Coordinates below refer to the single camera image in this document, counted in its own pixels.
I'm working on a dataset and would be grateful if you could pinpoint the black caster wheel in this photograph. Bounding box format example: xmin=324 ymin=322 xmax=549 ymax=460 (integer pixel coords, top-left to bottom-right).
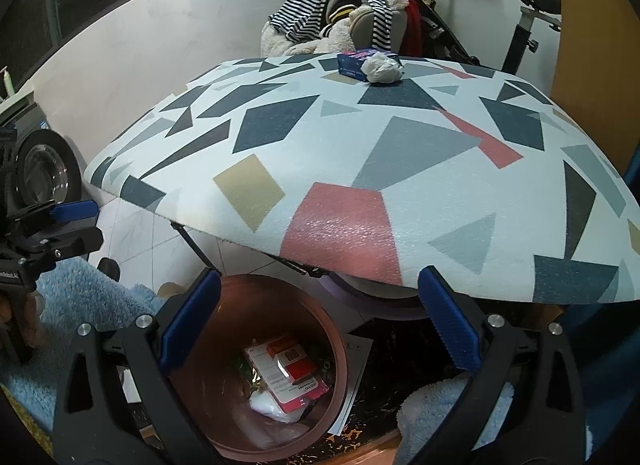
xmin=97 ymin=257 xmax=122 ymax=282

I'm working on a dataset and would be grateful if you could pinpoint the black white striped shirt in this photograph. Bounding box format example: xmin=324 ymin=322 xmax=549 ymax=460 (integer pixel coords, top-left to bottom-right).
xmin=268 ymin=0 xmax=396 ymax=53

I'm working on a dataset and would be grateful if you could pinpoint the crumpled clear wrapper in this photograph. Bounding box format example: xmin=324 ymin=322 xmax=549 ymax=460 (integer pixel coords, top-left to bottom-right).
xmin=361 ymin=52 xmax=405 ymax=85

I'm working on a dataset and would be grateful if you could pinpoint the beige chair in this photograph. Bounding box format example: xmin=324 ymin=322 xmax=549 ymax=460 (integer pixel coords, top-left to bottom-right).
xmin=347 ymin=0 xmax=416 ymax=53

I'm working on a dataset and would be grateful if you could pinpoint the person's left hand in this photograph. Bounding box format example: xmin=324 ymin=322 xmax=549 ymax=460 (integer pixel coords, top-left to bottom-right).
xmin=22 ymin=291 xmax=45 ymax=350

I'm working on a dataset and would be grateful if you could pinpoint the black yellow striped garment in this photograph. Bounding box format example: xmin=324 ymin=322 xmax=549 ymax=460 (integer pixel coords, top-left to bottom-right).
xmin=320 ymin=0 xmax=361 ymax=26

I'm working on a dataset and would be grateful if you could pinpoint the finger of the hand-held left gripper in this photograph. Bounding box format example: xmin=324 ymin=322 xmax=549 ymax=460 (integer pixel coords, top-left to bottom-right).
xmin=12 ymin=200 xmax=99 ymax=226
xmin=20 ymin=226 xmax=104 ymax=258

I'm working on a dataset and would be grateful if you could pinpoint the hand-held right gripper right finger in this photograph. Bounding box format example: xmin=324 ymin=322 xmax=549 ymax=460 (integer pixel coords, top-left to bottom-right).
xmin=417 ymin=265 xmax=586 ymax=465

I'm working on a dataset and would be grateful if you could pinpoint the wooden wall panel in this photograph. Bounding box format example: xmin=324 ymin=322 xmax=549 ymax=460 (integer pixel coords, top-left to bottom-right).
xmin=547 ymin=0 xmax=640 ymax=181

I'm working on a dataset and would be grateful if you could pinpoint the grey appliance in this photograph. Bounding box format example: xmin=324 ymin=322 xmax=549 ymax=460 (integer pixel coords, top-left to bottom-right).
xmin=0 ymin=92 xmax=56 ymax=146

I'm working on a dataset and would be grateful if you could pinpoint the black exercise bike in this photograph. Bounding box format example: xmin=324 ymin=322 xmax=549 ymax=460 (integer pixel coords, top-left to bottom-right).
xmin=385 ymin=0 xmax=563 ymax=76

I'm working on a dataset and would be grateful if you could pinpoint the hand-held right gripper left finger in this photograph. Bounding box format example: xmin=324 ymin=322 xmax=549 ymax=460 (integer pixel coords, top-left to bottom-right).
xmin=52 ymin=267 xmax=223 ymax=465

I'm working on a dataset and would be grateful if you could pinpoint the geometric patterned tablecloth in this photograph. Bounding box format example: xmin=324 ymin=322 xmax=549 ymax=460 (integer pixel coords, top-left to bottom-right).
xmin=82 ymin=54 xmax=640 ymax=305

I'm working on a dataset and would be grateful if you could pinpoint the white paper sheet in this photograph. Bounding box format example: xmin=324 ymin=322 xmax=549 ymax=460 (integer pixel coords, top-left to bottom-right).
xmin=327 ymin=332 xmax=375 ymax=438

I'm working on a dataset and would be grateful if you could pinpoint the red cloth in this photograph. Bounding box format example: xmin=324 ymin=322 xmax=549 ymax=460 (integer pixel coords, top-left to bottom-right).
xmin=405 ymin=0 xmax=426 ymax=57

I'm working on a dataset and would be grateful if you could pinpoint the light blue fluffy rug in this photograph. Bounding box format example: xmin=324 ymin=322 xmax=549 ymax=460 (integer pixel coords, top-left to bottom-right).
xmin=0 ymin=260 xmax=166 ymax=441
xmin=395 ymin=375 xmax=516 ymax=465

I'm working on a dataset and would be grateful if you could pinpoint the gold foil wrapper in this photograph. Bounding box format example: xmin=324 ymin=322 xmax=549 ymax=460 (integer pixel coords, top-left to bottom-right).
xmin=235 ymin=357 xmax=271 ymax=396

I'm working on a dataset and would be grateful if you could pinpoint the red and white packet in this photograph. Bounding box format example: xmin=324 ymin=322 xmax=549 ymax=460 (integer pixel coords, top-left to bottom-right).
xmin=244 ymin=335 xmax=331 ymax=416

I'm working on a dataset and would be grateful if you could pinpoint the blue snack box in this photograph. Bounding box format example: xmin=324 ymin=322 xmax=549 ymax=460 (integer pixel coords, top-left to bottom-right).
xmin=336 ymin=48 xmax=401 ymax=82

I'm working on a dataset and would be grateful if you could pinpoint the brown round bin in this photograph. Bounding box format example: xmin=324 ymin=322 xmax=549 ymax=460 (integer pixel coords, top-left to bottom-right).
xmin=162 ymin=272 xmax=348 ymax=463

